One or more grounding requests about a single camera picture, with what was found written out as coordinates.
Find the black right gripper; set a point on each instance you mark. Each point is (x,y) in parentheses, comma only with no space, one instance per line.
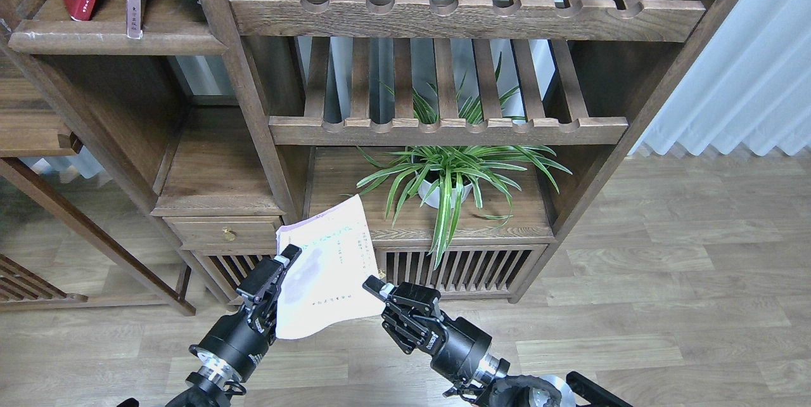
(459,350)

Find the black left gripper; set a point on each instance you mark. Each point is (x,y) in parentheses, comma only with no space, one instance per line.
(237,343)

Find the white purple book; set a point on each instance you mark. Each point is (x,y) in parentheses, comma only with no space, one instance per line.
(324,285)

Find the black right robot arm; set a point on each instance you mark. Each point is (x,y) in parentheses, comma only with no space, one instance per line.
(529,390)

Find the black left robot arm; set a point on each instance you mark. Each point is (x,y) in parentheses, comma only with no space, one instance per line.
(202,392)

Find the brass drawer knob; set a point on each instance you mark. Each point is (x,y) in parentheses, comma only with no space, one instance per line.
(228,234)

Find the white plant pot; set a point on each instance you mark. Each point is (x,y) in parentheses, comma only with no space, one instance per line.
(430,191)

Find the green spider plant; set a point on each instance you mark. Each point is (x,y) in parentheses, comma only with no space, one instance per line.
(481,164)

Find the dark wooden bookshelf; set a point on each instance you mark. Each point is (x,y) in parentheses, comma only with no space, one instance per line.
(247,114)

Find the wooden side rack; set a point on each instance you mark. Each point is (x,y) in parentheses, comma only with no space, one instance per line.
(30,128)

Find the white pleated curtain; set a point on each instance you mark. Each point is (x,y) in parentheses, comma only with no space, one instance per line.
(749,90)

